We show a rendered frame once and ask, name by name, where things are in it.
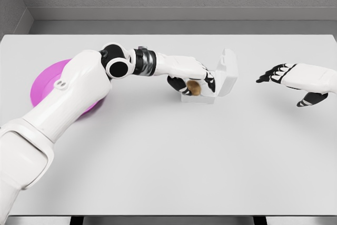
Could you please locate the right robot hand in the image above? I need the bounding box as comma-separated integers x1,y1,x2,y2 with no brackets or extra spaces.
256,63,333,107

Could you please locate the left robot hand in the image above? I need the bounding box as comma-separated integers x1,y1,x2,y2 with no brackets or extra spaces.
167,55,217,96

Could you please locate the brown egg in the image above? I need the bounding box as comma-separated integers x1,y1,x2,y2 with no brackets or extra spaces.
186,80,202,96

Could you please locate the white egg box with lid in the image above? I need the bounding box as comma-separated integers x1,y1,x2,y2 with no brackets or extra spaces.
180,48,239,105

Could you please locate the pink round plate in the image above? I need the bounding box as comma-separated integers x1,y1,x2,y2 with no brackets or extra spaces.
30,58,106,116

